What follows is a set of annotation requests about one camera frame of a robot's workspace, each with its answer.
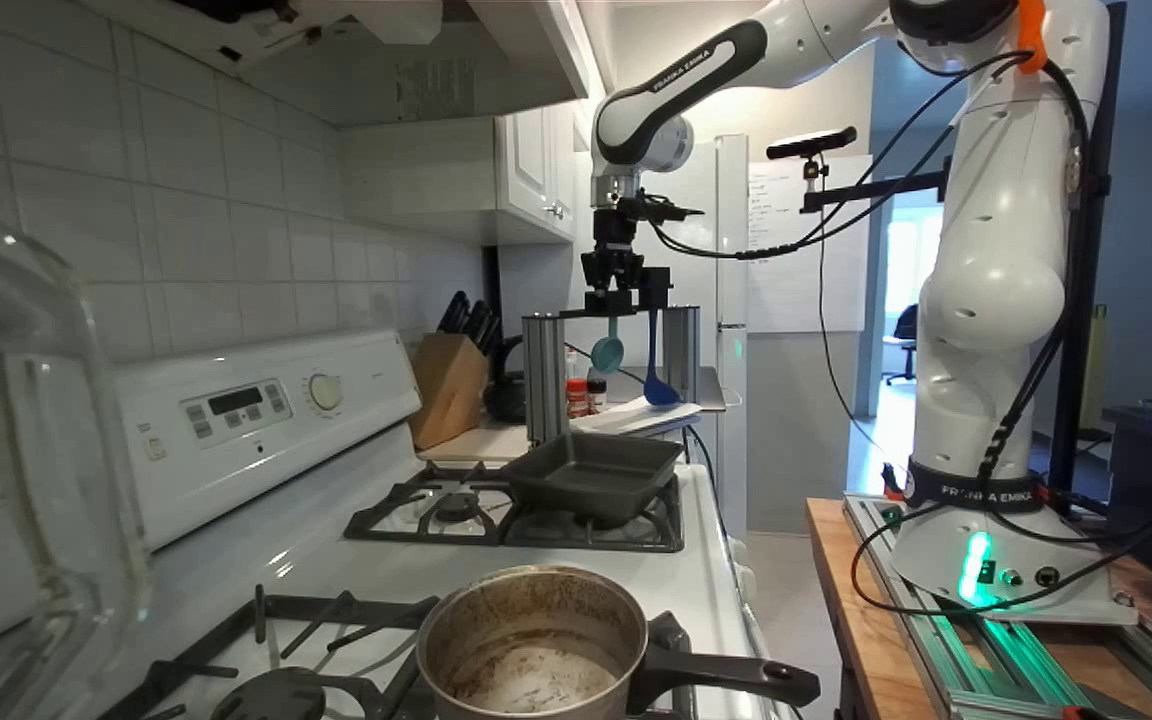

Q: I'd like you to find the black camera on stand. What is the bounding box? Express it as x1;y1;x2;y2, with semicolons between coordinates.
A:
765;130;949;214

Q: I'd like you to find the white range hood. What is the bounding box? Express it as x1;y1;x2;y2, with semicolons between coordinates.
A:
86;0;604;130

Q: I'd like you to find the white gas stove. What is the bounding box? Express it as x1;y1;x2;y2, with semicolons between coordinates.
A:
13;326;794;720

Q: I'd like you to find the wooden knife block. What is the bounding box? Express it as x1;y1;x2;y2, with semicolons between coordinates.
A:
414;292;489;450

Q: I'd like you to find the black stove grate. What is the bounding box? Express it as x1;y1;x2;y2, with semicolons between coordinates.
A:
94;579;700;720
346;465;685;553

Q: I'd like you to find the glass blender jar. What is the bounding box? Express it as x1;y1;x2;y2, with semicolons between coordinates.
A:
0;220;153;720

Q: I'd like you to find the teal spoon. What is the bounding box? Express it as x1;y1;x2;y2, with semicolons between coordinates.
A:
591;317;626;377

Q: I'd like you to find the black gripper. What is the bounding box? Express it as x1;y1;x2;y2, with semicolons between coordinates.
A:
580;193;690;317

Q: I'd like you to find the white upper cabinet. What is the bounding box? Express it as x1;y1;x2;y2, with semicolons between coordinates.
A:
339;102;586;251

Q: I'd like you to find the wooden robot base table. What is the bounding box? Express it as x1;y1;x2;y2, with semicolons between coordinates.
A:
801;493;1152;720

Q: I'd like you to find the black stove grate left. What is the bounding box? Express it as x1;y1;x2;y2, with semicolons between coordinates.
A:
94;579;700;720

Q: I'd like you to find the black stove grate right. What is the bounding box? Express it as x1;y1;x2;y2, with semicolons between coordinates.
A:
346;465;685;553

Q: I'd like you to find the grey square baking pan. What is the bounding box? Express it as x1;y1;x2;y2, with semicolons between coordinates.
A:
500;433;681;526

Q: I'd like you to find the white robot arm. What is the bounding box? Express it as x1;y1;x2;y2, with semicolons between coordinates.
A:
586;0;1137;625

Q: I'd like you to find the steel saucepan black handle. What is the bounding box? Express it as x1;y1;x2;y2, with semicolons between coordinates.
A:
415;563;820;720

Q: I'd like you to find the aluminium frame stand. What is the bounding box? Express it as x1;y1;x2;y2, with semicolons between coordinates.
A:
516;299;709;452

